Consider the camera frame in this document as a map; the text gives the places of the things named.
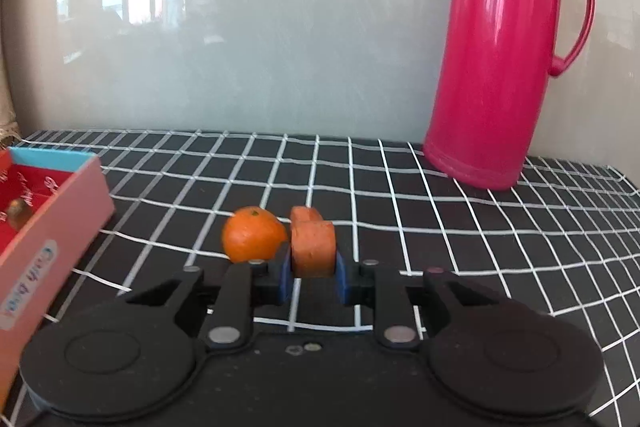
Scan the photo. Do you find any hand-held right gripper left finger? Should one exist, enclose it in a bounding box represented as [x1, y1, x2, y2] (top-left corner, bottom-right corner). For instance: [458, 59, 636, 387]
[125, 252, 293, 352]

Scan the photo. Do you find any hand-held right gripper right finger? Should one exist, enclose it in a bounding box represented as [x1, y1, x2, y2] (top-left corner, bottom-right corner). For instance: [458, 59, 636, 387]
[334, 253, 503, 350]

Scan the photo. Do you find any orange-brown toy food piece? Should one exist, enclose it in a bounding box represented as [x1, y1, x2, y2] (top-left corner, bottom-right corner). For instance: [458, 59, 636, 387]
[290, 206, 335, 279]

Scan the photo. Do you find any orange tangerine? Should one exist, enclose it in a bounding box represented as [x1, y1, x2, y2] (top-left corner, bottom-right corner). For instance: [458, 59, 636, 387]
[221, 206, 290, 264]

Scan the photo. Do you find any black white checkered tablecloth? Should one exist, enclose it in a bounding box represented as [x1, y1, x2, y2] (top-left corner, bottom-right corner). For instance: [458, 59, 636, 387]
[0, 129, 640, 427]

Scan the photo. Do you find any pink cardboard box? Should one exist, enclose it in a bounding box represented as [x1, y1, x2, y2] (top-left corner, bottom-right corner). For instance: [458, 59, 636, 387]
[0, 146, 116, 400]

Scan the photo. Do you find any red plastic thermos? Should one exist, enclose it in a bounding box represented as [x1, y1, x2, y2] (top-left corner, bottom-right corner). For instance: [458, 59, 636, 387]
[422, 0, 597, 192]

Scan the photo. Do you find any small brown round fruit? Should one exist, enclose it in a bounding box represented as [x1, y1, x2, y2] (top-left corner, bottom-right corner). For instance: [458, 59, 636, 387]
[6, 198, 32, 230]

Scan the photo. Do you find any beige lace cloth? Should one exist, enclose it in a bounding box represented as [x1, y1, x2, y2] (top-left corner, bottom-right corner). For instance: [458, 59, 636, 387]
[0, 67, 22, 145]

